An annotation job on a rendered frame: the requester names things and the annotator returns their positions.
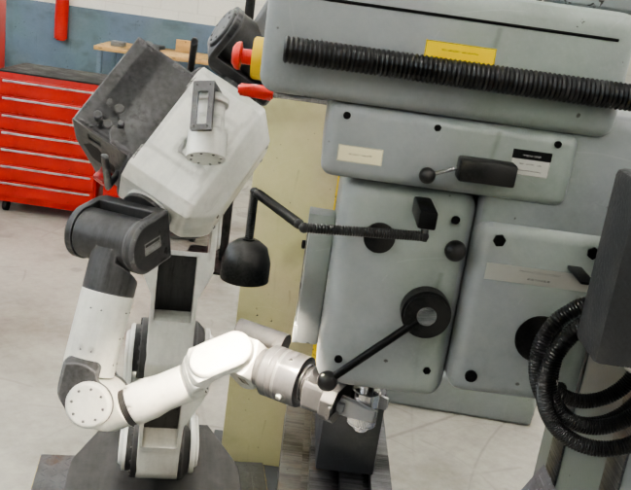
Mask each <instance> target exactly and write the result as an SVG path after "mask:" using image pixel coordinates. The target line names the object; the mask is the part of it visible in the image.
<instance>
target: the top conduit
mask: <svg viewBox="0 0 631 490"><path fill-rule="evenodd" d="M283 62H284V63H287V62H288V63H289V64H291V63H294V64H298V65H301V64H302V65H303V66H305V65H307V66H308V67H309V66H312V67H315V66H317V67H318V68H319V67H322V68H323V69H324V68H325V67H326V68H327V69H330V68H331V69H332V70H334V69H335V70H336V71H337V70H339V69H340V70H341V72H342V71H343V70H345V71H346V72H348V71H350V72H351V73H352V72H355V73H358V72H359V73H360V74H362V73H365V75H366V74H367V73H369V74H370V75H372V74H373V75H374V76H376V75H378V76H379V77H380V76H383V77H384V78H385V77H386V76H387V77H388V78H391V77H393V78H394V79H395V78H398V79H400V78H402V79H403V80H404V79H407V80H408V81H409V80H411V81H412V82H413V81H415V80H416V82H419V81H421V82H422V83H424V82H426V83H431V84H433V83H435V84H436V85H437V84H440V85H441V86H442V85H443V84H444V85H445V86H448V85H450V86H451V87H452V86H454V87H459V88H461V87H463V88H468V89H471V88H472V89H473V90H475V89H478V90H481V89H482V90H483V91H486V90H487V91H488V92H489V91H492V92H495V91H496V92H497V93H499V92H500V93H501V94H504V93H506V94H511V95H514V94H515V95H516V96H517V95H520V96H523V95H524V96H525V97H528V96H529V97H530V98H532V97H534V98H539V99H542V98H543V99H544V100H547V99H548V100H551V99H552V100H553V101H556V100H557V101H558V102H560V101H562V102H566V101H567V103H570V102H572V103H573V104H575V103H577V104H581V105H584V104H585V105H586V106H588V105H590V106H591V107H592V106H595V107H599V106H600V108H603V107H605V109H607V108H610V109H612V108H614V109H615V110H616V109H618V110H619V111H620V110H623V111H628V112H631V84H628V85H627V84H626V83H624V84H623V83H622V82H620V83H618V82H613V81H608V80H606V81H603V80H600V81H599V80H598V79H596V80H594V79H593V78H592V79H589V78H586V79H585V78H584V77H581V78H580V77H579V76H577V77H575V76H572V77H571V76H570V75H568V76H567V75H565V74H563V75H561V74H557V75H556V73H553V74H551V73H550V72H549V73H546V72H542V71H539V72H538V71H537V70H535V71H533V70H532V69H531V70H529V71H528V70H527V69H525V70H523V69H522V68H521V69H518V68H517V67H516V68H515V69H514V68H513V67H510V68H509V67H508V66H507V67H504V65H503V66H501V67H500V66H499V65H497V66H495V65H494V64H492V65H490V64H489V63H488V64H485V63H482V64H480V62H478V63H475V62H473V63H471V62H470V61H468V62H467V61H466V60H464V61H462V60H461V59H460V60H458V61H457V59H456V58H455V59H454V60H452V59H451V58H449V59H447V58H442V57H440V58H438V57H437V56H436V57H433V56H432V55H431V56H427V55H425V56H424V55H423V54H421V55H419V54H418V53H417V54H414V53H411V54H409V53H408V52H407V53H404V52H399V51H397V52H395V51H390V50H388V51H385V50H384V49H383V50H381V49H376V48H373V49H372V48H371V47H368V48H367V47H366V46H364V47H361V46H358V47H357V46H356V45H355V46H352V45H351V44H350V45H349V46H348V45H347V44H344V45H342V44H341V43H340V44H338V43H337V42H335V43H333V42H328V41H326V42H323V40H321V41H320V42H319V41H318V40H315V41H314V40H313V39H311V40H309V39H308V38H306V39H305V40H304V38H303V37H302V38H299V37H296V38H295V37H294V36H293V37H290V36H289V35H288V36H287V37H286V38H285V44H284V51H283Z"/></svg>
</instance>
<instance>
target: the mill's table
mask: <svg viewBox="0 0 631 490"><path fill-rule="evenodd" d="M315 414H316V413H314V412H312V411H309V410H306V409H304V408H301V407H300V406H299V407H292V406H289V405H287V406H286V413H285V417H284V425H283V434H282V442H281V451H280V460H279V469H278V476H277V483H276V490H392V482H391V474H390V466H389V457H388V449H387V440H386V433H385V424H384V416H383V419H382V425H381V431H380V436H379V442H378V446H377V452H376V458H375V463H374V469H373V474H362V473H354V472H339V471H330V470H322V469H316V467H315Z"/></svg>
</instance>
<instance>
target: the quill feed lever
mask: <svg viewBox="0 0 631 490"><path fill-rule="evenodd" d="M400 312H401V317H402V322H403V326H401V327H400V328H398V329H397V330H395V331H394V332H392V333H390V334H389V335H387V336H386V337H384V338H383V339H381V340H380V341H378V342H377V343H375V344H374V345H372V346H371V347H370V348H369V349H367V350H366V351H364V352H363V353H361V354H360V355H358V356H357V357H355V358H354V359H352V360H351V361H349V362H348V363H346V364H345V365H343V366H342V367H340V368H338V369H337V370H335V371H334V372H332V371H330V370H324V371H322V372H321V373H320V374H319V375H318V377H317V384H318V386H319V388H320V389H321V390H323V391H326V392H329V391H332V390H333V389H334V388H335V387H336V385H337V379H338V378H339V377H341V376H342V375H344V374H345V373H347V372H348V371H350V370H351V369H353V368H355V367H356V366H358V365H359V364H361V363H362V362H364V361H365V360H367V359H368V358H370V357H371V356H373V355H374V354H376V353H377V352H379V351H380V350H382V349H383V348H385V347H386V346H388V345H389V344H391V343H392V342H394V341H395V340H397V339H398V338H400V337H401V336H403V335H404V334H406V333H411V334H412V335H414V336H417V337H421V338H431V337H435V336H437V335H439V334H441V333H443V332H444V331H445V330H446V328H447V327H448V325H449V323H450V320H451V308H450V305H449V302H448V300H447V298H446V296H445V295H444V294H443V293H442V292H441V291H440V290H438V289H436V288H433V287H428V286H423V287H418V288H415V289H413V290H411V291H410V292H408V293H407V294H406V295H405V296H404V298H403V300H402V303H401V308H400Z"/></svg>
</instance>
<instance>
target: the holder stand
mask: <svg viewBox="0 0 631 490"><path fill-rule="evenodd" d="M383 414H384V410H382V409H378V413H377V418H376V424H375V427H374V428H372V429H370V430H367V431H366V432H364V433H359V432H356V431H355V430H354V429H353V427H352V426H350V425H349V424H348V422H347V417H345V416H342V415H341V416H340V417H339V418H338V419H337V420H336V421H335V422H333V423H330V422H327V421H325V420H322V419H320V417H319V416H318V414H317V413H316V414H315V467H316V469H322V470H330V471H339V472H347V473H362V474H373V469H374V463H375V458H376V452H377V446H378V442H379V436H380V431H381V425H382V419H383Z"/></svg>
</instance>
